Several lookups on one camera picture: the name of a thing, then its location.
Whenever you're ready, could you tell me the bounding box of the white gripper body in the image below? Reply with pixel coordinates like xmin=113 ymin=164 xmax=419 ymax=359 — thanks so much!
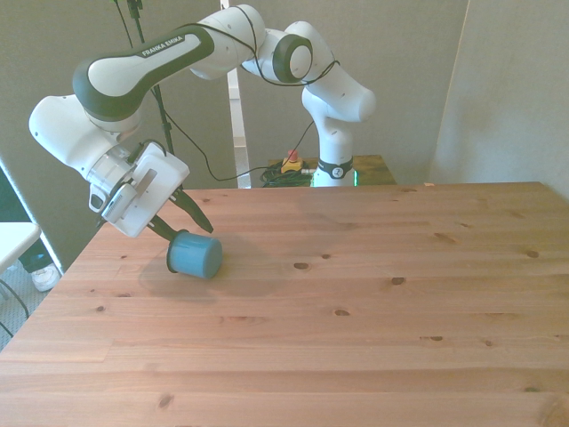
xmin=102 ymin=141 xmax=191 ymax=238

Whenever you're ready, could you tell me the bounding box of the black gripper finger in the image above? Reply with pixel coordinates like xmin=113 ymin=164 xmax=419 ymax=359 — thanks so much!
xmin=169 ymin=188 xmax=214 ymax=234
xmin=148 ymin=214 xmax=180 ymax=244

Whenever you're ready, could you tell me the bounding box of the blue mug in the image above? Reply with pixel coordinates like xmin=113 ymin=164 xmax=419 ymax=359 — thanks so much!
xmin=165 ymin=229 xmax=224 ymax=281

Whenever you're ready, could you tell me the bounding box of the black tripod stand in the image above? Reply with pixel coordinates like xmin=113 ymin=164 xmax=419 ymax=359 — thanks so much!
xmin=111 ymin=0 xmax=175 ymax=155

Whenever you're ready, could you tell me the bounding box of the yellow emergency stop button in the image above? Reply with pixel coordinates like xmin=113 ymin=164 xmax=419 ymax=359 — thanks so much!
xmin=280 ymin=149 xmax=305 ymax=175

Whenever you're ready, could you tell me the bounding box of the white sneaker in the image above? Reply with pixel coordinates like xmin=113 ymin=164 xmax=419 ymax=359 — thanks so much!
xmin=31 ymin=265 xmax=61 ymax=294

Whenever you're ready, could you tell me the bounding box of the white side table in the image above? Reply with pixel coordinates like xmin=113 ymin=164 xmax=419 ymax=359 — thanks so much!
xmin=0 ymin=222 xmax=43 ymax=273

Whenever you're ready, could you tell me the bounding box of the black curved chair leg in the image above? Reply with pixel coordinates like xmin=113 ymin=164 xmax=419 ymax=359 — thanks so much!
xmin=0 ymin=278 xmax=30 ymax=340

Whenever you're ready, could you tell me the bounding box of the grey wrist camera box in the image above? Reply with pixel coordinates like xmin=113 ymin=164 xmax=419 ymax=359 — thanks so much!
xmin=88 ymin=181 xmax=137 ymax=224

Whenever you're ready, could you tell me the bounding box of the black hanging cable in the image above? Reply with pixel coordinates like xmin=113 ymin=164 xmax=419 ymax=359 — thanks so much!
xmin=156 ymin=86 xmax=317 ymax=183

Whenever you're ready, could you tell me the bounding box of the white vertical post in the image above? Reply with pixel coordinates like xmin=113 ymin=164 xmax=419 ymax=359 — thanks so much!
xmin=219 ymin=0 xmax=252 ymax=189

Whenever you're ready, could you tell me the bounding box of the green coiled cable bundle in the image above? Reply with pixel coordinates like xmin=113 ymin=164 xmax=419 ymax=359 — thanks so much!
xmin=259 ymin=163 xmax=316 ymax=189

